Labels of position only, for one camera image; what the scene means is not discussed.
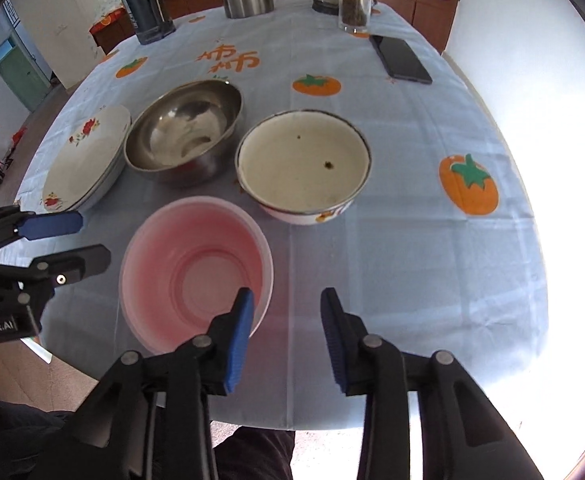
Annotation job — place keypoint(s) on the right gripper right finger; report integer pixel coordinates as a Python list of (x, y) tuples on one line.
[(343, 331)]

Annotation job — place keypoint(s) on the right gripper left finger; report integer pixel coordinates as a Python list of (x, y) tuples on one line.
[(230, 333)]

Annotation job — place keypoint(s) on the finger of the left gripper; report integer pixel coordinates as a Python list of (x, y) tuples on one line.
[(72, 266), (39, 226)]

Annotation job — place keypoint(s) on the pink plastic bowl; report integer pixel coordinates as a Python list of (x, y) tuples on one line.
[(185, 265)]

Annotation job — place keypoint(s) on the white plate large red flowers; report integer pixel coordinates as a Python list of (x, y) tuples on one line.
[(88, 163)]

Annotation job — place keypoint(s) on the stainless steel bowl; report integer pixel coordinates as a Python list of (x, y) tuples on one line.
[(187, 136)]

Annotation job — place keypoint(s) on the white enamel bowl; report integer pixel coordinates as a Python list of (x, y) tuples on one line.
[(303, 167)]

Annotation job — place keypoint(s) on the green door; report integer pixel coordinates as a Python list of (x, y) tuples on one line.
[(22, 77)]

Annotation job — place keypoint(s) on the light blue persimmon tablecloth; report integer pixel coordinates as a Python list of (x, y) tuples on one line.
[(401, 196)]

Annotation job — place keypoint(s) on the black smartphone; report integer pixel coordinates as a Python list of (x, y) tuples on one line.
[(399, 60)]

